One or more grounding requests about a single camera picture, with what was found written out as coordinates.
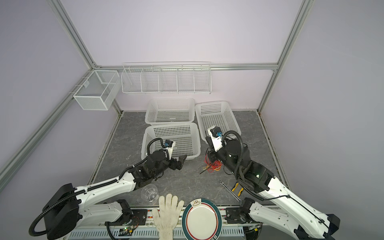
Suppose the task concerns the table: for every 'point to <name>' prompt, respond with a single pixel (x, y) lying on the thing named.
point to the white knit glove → (167, 219)
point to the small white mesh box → (99, 91)
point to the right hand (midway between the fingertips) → (208, 139)
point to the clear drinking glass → (150, 193)
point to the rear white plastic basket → (170, 110)
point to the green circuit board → (126, 231)
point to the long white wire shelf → (170, 78)
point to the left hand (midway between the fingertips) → (179, 154)
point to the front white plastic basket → (186, 136)
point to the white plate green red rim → (202, 219)
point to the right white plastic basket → (211, 114)
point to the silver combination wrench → (233, 194)
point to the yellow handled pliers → (242, 189)
